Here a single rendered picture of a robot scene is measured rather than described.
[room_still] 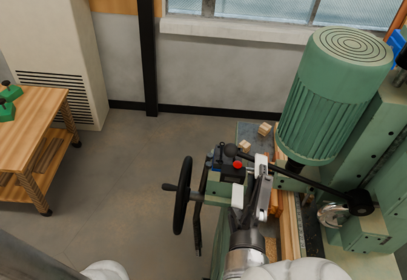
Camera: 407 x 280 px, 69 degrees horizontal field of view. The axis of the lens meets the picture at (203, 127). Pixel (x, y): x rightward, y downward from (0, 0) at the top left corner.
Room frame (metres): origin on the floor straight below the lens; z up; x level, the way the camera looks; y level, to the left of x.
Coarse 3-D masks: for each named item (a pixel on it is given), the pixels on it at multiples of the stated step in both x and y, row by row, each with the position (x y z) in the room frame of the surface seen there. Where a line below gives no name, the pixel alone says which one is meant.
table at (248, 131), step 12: (240, 132) 0.87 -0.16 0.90; (252, 132) 0.88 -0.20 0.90; (252, 144) 0.81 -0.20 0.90; (264, 144) 0.82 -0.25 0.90; (252, 180) 0.64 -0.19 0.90; (252, 192) 0.58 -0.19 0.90; (216, 204) 0.55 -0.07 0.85; (228, 204) 0.55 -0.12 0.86; (264, 228) 0.45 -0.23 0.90; (276, 228) 0.46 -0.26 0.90; (228, 240) 0.43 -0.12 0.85; (276, 240) 0.42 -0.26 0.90
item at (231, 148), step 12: (228, 144) 0.46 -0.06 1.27; (228, 156) 0.44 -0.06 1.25; (240, 156) 0.45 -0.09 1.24; (252, 156) 0.46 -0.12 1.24; (276, 168) 0.45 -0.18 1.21; (300, 180) 0.44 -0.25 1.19; (336, 192) 0.44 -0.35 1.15; (348, 192) 0.46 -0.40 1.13; (360, 192) 0.45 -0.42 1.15; (348, 204) 0.43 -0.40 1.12; (360, 204) 0.42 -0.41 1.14; (372, 204) 0.42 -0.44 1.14
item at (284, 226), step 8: (280, 152) 0.75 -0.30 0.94; (280, 216) 0.49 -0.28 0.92; (288, 216) 0.48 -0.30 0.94; (280, 224) 0.47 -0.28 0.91; (288, 224) 0.46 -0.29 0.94; (280, 232) 0.45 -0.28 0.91; (288, 232) 0.43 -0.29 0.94; (288, 240) 0.41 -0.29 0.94; (288, 248) 0.38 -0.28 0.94; (288, 256) 0.36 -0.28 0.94
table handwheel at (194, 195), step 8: (184, 160) 0.66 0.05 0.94; (192, 160) 0.71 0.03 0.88; (184, 168) 0.61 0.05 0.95; (184, 176) 0.58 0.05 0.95; (184, 184) 0.56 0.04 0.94; (176, 192) 0.59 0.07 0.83; (184, 192) 0.54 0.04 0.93; (192, 192) 0.60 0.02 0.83; (200, 192) 0.61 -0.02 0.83; (176, 200) 0.51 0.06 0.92; (184, 200) 0.57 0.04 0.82; (192, 200) 0.58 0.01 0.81; (200, 200) 0.58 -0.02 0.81; (176, 208) 0.49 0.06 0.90; (184, 208) 0.61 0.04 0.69; (176, 216) 0.48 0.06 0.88; (184, 216) 0.58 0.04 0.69; (176, 224) 0.46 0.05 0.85; (176, 232) 0.46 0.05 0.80
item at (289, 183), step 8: (280, 160) 0.62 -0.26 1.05; (304, 168) 0.60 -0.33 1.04; (312, 168) 0.60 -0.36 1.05; (280, 176) 0.56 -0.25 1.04; (304, 176) 0.56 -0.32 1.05; (312, 176) 0.57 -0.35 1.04; (280, 184) 0.55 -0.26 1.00; (288, 184) 0.55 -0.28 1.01; (296, 184) 0.55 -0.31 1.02; (304, 184) 0.55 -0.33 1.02; (304, 192) 0.55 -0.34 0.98
